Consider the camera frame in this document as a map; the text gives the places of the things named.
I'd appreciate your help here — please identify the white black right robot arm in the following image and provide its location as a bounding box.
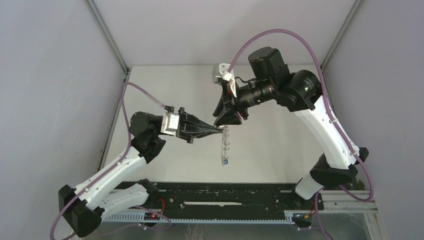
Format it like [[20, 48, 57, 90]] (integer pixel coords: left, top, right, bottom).
[[212, 46, 369, 209]]

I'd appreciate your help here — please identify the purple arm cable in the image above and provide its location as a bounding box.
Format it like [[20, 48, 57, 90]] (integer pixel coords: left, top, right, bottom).
[[227, 28, 375, 203], [49, 81, 175, 240]]

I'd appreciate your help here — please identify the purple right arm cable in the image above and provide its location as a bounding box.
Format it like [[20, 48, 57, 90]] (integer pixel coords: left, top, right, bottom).
[[227, 28, 375, 203]]

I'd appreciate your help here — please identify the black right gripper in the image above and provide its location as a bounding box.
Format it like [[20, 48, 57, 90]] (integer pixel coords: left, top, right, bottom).
[[212, 79, 274, 128]]

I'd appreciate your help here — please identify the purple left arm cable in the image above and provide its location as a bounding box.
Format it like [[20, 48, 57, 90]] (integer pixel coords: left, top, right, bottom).
[[49, 81, 175, 240]]

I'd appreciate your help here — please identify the aluminium frame rail left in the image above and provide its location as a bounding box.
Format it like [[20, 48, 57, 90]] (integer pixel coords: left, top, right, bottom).
[[85, 0, 130, 170]]

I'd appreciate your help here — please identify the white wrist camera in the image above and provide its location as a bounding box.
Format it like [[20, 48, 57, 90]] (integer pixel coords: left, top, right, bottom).
[[212, 63, 238, 98], [160, 112, 180, 136]]

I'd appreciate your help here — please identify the aluminium frame rail right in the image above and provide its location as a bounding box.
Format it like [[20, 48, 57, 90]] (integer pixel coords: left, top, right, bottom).
[[320, 0, 367, 117]]

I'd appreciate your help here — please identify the aluminium frame rail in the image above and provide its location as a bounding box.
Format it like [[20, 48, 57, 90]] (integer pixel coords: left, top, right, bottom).
[[320, 0, 367, 117], [85, 0, 130, 170]]

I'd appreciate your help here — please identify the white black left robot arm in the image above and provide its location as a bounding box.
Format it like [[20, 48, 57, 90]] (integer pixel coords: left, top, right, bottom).
[[58, 107, 223, 238]]

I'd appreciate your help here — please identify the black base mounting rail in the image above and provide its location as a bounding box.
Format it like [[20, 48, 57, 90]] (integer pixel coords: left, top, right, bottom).
[[142, 182, 324, 224]]

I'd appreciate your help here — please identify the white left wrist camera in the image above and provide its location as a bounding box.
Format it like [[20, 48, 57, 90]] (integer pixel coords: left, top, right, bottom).
[[160, 112, 180, 136]]

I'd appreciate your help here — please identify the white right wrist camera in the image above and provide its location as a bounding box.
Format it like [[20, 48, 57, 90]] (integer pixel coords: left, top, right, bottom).
[[212, 63, 238, 98]]

